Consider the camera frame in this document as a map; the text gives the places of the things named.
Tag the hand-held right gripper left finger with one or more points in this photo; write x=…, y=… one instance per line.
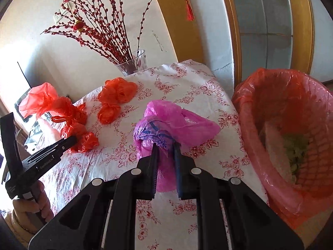
x=153, y=166

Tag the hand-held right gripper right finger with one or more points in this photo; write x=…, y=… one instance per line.
x=178, y=169

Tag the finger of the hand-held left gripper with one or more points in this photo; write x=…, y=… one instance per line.
x=67, y=142

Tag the white plastic bag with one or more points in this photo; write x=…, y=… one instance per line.
x=273, y=151
x=50, y=132

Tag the large orange plastic bag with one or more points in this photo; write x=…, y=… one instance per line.
x=65, y=109

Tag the purple plastic bag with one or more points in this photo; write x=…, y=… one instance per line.
x=166, y=119

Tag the small orange plastic bag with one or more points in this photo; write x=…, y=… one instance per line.
x=117, y=91

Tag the trash bin with red liner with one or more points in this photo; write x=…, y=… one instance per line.
x=273, y=96

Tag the pale green plastic bag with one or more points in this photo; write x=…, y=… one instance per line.
x=296, y=145

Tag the person's left forearm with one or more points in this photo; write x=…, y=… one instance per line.
x=15, y=224

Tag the person's left hand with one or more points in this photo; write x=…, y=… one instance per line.
x=26, y=207

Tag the glass television stand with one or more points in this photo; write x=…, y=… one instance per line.
x=33, y=138

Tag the black television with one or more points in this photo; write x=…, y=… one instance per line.
x=24, y=76

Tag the floral white tablecloth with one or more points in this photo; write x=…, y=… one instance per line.
x=195, y=88

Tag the clear glass vase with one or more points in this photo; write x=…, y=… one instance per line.
x=130, y=67

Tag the small red lantern ornament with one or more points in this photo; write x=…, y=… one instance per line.
x=78, y=26

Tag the red berry branches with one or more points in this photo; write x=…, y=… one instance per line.
x=104, y=31

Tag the red hanging tassel ornament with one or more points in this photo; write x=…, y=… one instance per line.
x=190, y=11

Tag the frosted glass sliding door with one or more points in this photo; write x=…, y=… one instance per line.
x=260, y=18

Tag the white wall socket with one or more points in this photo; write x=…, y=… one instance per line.
x=57, y=18

